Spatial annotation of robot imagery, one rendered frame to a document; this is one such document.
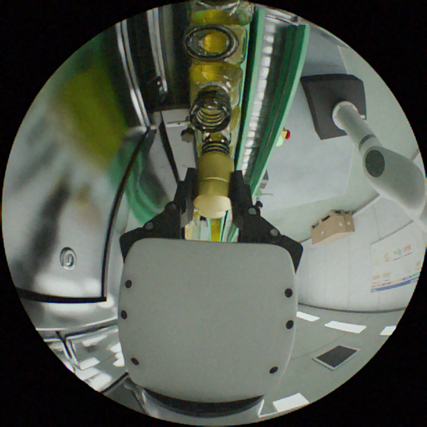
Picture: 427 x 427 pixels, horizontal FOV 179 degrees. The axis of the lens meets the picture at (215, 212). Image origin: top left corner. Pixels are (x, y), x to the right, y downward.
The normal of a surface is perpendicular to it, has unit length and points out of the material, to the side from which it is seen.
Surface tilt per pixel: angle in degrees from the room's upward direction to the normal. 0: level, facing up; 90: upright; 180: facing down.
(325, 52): 0
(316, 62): 0
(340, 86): 1
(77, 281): 90
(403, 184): 85
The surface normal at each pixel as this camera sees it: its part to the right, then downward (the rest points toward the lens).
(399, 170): -0.97, -0.15
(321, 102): -0.06, 0.92
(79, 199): 1.00, 0.04
